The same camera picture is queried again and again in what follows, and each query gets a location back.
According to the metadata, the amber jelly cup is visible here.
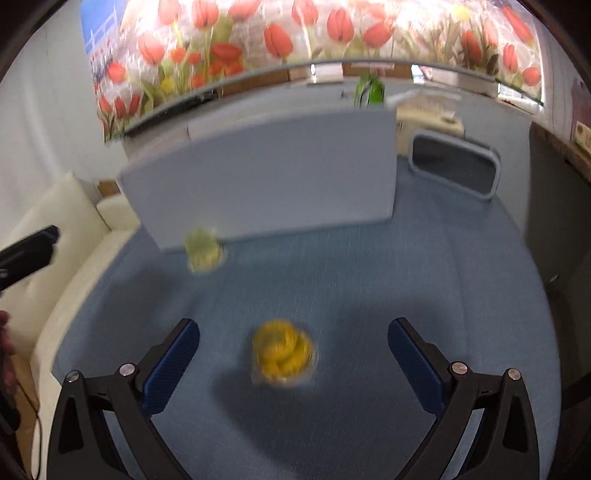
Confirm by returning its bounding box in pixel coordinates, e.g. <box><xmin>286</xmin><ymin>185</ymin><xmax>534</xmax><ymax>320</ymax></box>
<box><xmin>252</xmin><ymin>319</ymin><xmax>318</xmax><ymax>388</ymax></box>

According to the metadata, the pale yellow jelly cup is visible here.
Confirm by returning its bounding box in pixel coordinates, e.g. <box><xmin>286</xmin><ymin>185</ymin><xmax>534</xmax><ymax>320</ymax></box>
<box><xmin>184</xmin><ymin>229</ymin><xmax>224</xmax><ymax>274</ymax></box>

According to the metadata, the person's left hand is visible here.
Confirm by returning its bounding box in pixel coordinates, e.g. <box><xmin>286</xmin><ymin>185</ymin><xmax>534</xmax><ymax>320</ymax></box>
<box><xmin>0</xmin><ymin>310</ymin><xmax>17</xmax><ymax>397</ymax></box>

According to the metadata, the cream leather sofa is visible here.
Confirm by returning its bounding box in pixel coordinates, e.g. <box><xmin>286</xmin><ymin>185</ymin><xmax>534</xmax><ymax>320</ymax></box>
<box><xmin>1</xmin><ymin>173</ymin><xmax>139</xmax><ymax>478</ymax></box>

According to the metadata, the white cardboard box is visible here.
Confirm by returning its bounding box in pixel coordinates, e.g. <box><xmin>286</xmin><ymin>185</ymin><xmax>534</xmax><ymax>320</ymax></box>
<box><xmin>119</xmin><ymin>107</ymin><xmax>397</xmax><ymax>250</ymax></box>

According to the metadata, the wooden side shelf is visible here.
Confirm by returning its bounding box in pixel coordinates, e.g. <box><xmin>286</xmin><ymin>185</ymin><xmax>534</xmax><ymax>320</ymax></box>
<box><xmin>530</xmin><ymin>122</ymin><xmax>591</xmax><ymax>185</ymax></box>

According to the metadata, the tissue box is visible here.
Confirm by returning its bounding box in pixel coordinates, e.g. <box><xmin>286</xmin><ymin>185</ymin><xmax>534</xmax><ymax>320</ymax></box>
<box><xmin>385</xmin><ymin>89</ymin><xmax>465</xmax><ymax>140</ymax></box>

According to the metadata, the cheese pattern box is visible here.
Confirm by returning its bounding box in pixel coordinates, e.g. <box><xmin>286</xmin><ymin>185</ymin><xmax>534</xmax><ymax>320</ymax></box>
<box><xmin>573</xmin><ymin>121</ymin><xmax>591</xmax><ymax>154</ymax></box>

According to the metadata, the green snack bag in box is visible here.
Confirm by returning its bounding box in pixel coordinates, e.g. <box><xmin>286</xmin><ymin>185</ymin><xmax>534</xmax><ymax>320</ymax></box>
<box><xmin>353</xmin><ymin>72</ymin><xmax>386</xmax><ymax>108</ymax></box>

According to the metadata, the tulip landscape wall poster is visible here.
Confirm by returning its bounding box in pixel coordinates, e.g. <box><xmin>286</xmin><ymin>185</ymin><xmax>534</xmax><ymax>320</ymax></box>
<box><xmin>80</xmin><ymin>1</ymin><xmax>544</xmax><ymax>141</ymax></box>

